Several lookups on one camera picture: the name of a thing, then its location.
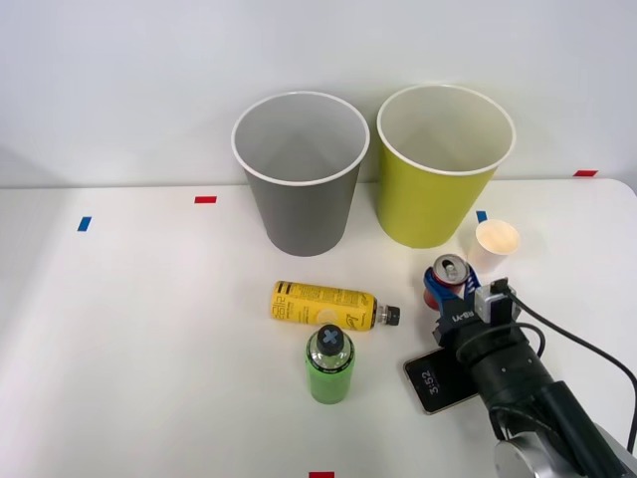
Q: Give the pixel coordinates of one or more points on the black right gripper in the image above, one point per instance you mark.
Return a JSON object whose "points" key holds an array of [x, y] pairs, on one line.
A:
{"points": [[460, 323]]}

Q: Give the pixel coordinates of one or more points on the red drink can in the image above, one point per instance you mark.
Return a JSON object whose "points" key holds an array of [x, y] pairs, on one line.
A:
{"points": [[448, 271]]}

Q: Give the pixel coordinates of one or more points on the white paper cup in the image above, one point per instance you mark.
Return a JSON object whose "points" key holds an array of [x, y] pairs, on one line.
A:
{"points": [[490, 251]]}

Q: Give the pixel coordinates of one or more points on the smartphone with black screen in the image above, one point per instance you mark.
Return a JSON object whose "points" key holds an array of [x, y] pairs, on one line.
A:
{"points": [[433, 381]]}

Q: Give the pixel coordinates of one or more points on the yellow-green plastic waste bin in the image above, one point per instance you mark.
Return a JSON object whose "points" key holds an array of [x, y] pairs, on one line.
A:
{"points": [[423, 204]]}

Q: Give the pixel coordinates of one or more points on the yellow plastic bottle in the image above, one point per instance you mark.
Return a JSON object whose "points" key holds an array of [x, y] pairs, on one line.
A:
{"points": [[318, 309]]}

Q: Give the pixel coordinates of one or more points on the green plastic bottle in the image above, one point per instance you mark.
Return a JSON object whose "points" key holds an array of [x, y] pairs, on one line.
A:
{"points": [[329, 373]]}

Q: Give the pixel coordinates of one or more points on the grey plastic waste bin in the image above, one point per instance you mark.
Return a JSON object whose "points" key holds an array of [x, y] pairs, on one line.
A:
{"points": [[303, 219]]}

